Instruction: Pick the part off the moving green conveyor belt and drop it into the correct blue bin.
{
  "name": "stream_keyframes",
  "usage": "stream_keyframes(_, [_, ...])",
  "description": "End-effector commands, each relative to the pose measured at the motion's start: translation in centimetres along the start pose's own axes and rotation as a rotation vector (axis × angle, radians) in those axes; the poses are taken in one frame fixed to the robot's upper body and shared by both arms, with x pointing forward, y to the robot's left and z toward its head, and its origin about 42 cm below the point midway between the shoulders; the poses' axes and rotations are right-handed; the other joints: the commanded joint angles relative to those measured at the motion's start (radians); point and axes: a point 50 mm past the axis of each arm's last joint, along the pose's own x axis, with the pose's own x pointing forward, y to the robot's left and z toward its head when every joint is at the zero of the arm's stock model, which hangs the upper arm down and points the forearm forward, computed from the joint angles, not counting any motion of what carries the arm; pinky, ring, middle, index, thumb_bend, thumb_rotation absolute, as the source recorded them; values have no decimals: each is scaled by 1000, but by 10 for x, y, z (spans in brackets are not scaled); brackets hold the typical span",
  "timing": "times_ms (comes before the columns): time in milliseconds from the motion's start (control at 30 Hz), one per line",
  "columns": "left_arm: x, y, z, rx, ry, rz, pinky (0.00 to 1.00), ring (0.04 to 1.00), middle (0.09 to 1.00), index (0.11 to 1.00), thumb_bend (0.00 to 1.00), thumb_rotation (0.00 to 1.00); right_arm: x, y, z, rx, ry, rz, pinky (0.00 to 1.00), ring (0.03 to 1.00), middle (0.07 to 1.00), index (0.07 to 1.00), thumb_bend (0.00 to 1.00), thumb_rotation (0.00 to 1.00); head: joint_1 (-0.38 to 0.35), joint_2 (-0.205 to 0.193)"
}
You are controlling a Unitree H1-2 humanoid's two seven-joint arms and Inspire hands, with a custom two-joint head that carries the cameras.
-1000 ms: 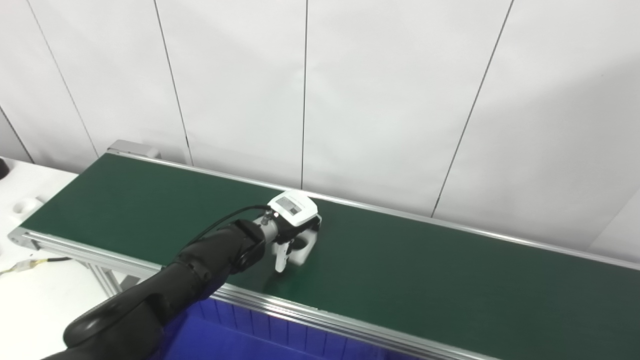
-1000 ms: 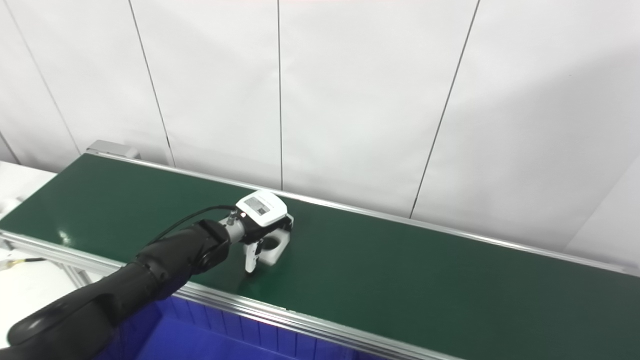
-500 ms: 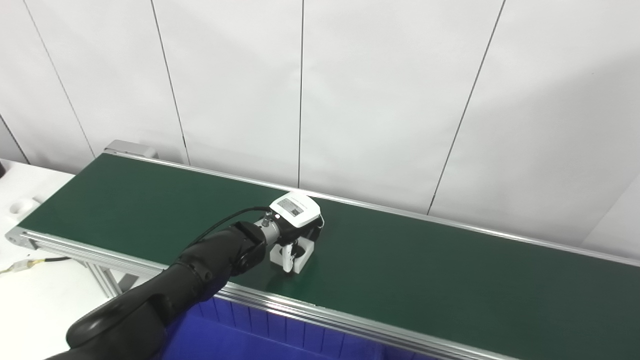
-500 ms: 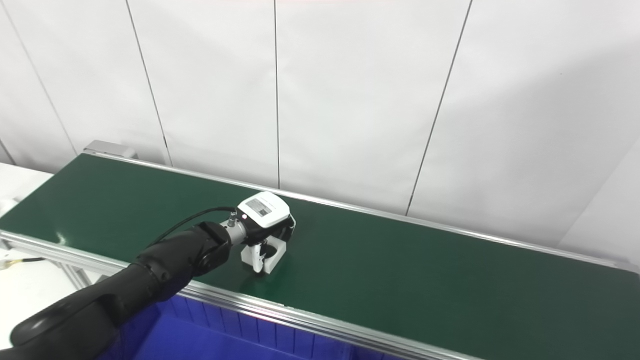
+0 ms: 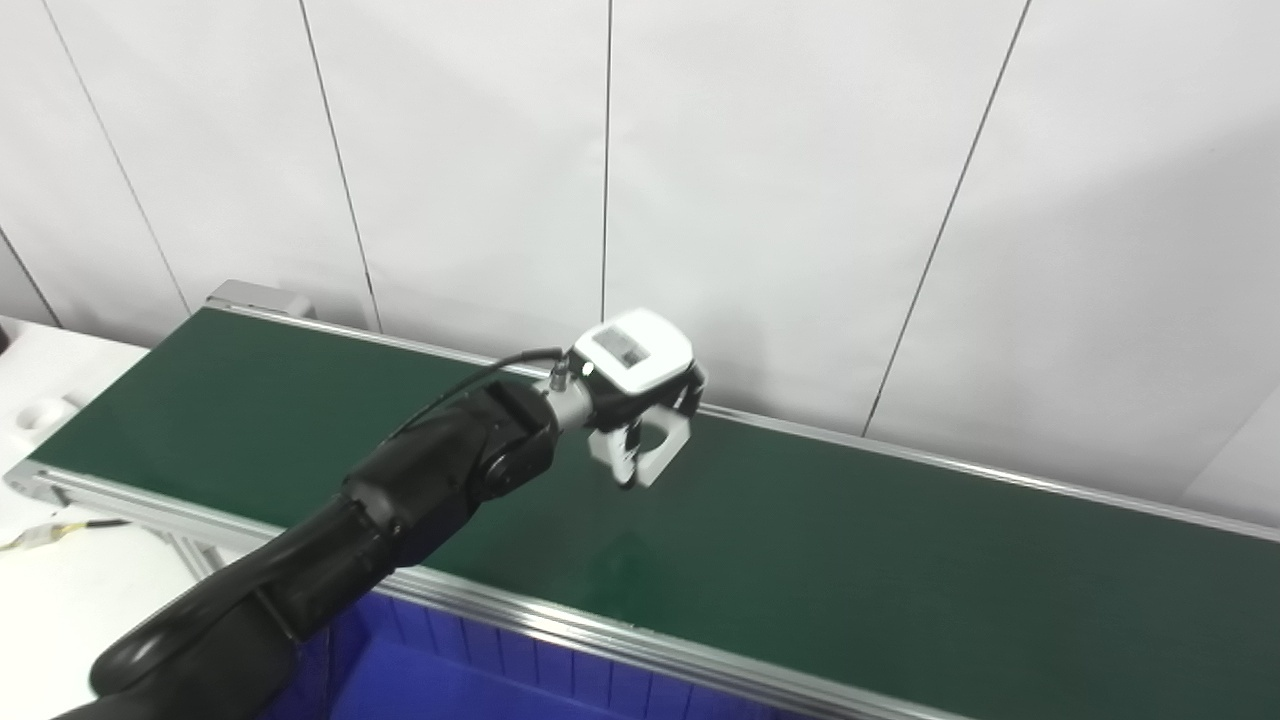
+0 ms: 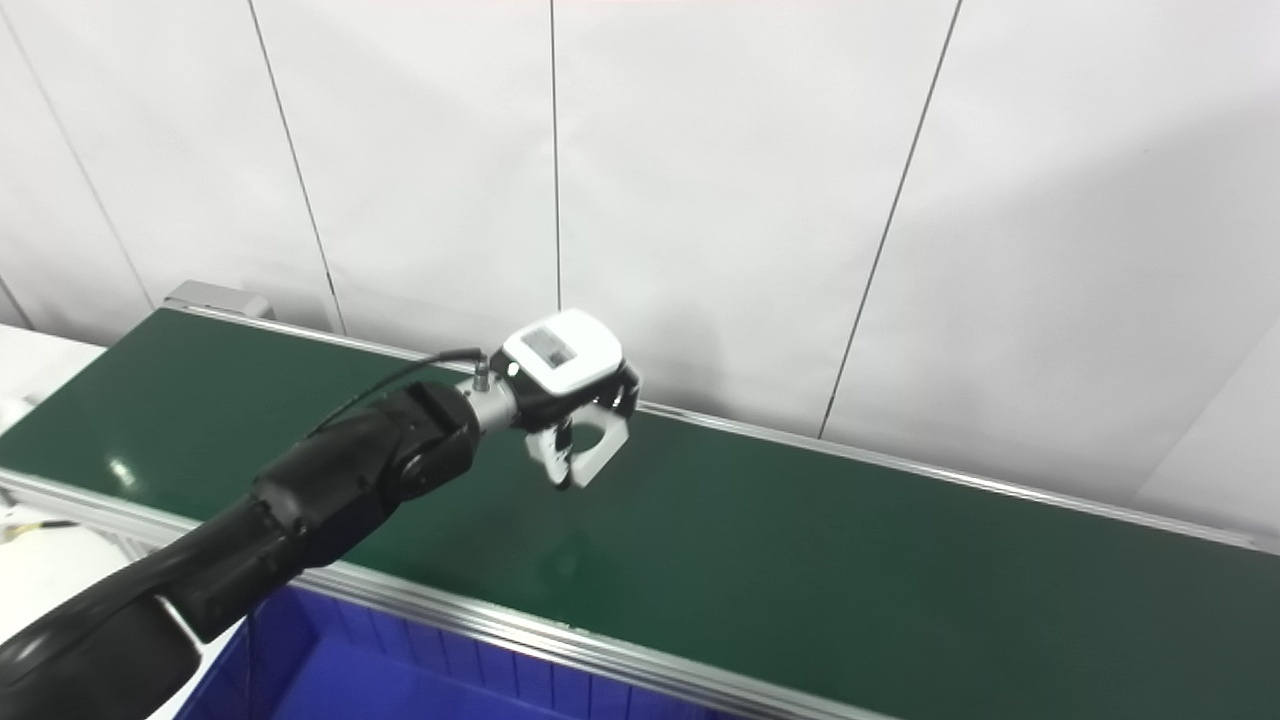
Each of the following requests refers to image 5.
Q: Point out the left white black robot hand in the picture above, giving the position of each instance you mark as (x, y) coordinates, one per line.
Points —
(640, 360)

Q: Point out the white square part round hole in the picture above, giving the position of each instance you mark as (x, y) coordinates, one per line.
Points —
(665, 455)

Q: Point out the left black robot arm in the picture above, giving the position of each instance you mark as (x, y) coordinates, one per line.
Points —
(430, 480)

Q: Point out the blue plastic bin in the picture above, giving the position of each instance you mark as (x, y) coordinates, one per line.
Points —
(450, 680)

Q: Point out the grey conveyor motor housing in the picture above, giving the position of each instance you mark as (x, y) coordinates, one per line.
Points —
(260, 297)

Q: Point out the aluminium conveyor leg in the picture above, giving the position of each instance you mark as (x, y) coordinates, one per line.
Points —
(195, 555)

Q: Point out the green conveyor belt aluminium frame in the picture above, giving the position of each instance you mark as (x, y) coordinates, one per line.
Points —
(850, 560)

